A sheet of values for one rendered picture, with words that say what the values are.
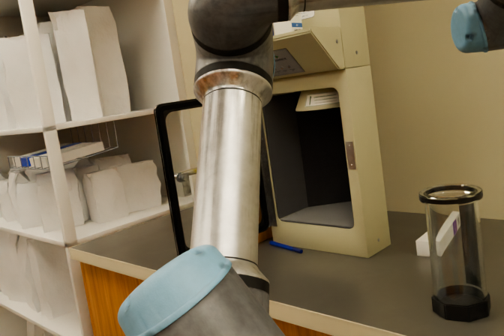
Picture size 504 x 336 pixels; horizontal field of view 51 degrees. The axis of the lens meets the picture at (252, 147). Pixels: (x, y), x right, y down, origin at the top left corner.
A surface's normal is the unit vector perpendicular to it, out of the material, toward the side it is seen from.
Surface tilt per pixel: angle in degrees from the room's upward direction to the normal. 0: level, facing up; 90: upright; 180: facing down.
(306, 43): 135
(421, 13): 90
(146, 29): 90
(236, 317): 46
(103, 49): 91
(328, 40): 90
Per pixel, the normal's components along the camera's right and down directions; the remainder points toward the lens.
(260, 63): 0.69, -0.30
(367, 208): 0.70, -0.02
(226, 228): 0.10, -0.44
